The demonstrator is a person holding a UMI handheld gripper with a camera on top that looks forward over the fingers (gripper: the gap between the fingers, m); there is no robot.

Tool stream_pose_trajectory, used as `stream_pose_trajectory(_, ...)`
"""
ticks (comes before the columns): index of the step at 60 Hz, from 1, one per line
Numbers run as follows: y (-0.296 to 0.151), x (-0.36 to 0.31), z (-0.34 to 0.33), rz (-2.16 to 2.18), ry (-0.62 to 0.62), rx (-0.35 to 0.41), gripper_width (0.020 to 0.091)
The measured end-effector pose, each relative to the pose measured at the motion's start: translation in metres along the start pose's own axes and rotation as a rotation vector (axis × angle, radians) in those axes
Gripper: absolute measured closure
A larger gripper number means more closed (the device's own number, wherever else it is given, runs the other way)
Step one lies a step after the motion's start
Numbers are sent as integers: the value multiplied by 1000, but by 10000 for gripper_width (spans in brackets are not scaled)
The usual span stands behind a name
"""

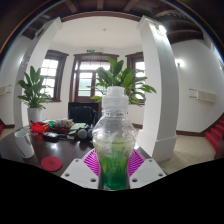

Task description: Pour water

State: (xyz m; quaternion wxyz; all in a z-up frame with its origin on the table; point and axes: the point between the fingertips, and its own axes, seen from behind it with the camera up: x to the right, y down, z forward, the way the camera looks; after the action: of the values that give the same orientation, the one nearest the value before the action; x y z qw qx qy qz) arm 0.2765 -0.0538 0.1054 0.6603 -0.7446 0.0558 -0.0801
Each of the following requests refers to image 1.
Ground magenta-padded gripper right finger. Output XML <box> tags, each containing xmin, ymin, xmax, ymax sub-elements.
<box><xmin>127</xmin><ymin>148</ymin><xmax>168</xmax><ymax>190</ymax></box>

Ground flat round red coaster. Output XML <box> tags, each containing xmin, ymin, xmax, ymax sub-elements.
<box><xmin>40</xmin><ymin>156</ymin><xmax>64</xmax><ymax>173</ymax></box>

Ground red carpeted stairs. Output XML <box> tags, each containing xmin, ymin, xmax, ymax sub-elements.
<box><xmin>204</xmin><ymin>113</ymin><xmax>224</xmax><ymax>153</ymax></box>

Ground small potted plant, white pot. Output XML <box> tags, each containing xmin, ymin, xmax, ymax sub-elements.
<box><xmin>16</xmin><ymin>65</ymin><xmax>53</xmax><ymax>124</ymax></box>

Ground box of small jars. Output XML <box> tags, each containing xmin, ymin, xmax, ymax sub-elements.
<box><xmin>53</xmin><ymin>118</ymin><xmax>74</xmax><ymax>134</ymax></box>

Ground dark wood framed window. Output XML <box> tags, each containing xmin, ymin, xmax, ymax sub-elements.
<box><xmin>39</xmin><ymin>49</ymin><xmax>69</xmax><ymax>103</ymax></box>
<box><xmin>125</xmin><ymin>51</ymin><xmax>147</xmax><ymax>104</ymax></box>

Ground white plastic cup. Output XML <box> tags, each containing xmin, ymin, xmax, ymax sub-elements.
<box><xmin>13</xmin><ymin>128</ymin><xmax>36</xmax><ymax>159</ymax></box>

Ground dark wood glazed double door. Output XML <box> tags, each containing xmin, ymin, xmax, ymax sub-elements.
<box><xmin>69</xmin><ymin>52</ymin><xmax>120</xmax><ymax>104</ymax></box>

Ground red box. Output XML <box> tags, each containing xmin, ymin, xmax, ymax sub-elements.
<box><xmin>29</xmin><ymin>121</ymin><xmax>50</xmax><ymax>134</ymax></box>

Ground green book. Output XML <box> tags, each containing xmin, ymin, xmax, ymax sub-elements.
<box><xmin>69</xmin><ymin>122</ymin><xmax>87</xmax><ymax>132</ymax></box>

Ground black chair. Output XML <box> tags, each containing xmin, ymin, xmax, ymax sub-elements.
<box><xmin>67</xmin><ymin>101</ymin><xmax>100</xmax><ymax>126</ymax></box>

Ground small black device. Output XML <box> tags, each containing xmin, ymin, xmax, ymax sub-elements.
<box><xmin>42</xmin><ymin>131</ymin><xmax>60</xmax><ymax>143</ymax></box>

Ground large potted plant, white pot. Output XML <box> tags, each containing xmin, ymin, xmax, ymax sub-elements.
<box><xmin>87</xmin><ymin>56</ymin><xmax>158</xmax><ymax>108</ymax></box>

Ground clear bottle with green drink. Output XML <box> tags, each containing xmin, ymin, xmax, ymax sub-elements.
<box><xmin>91</xmin><ymin>85</ymin><xmax>137</xmax><ymax>192</ymax></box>

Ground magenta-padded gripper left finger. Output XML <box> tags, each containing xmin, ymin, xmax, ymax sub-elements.
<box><xmin>60</xmin><ymin>148</ymin><xmax>101</xmax><ymax>190</ymax></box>

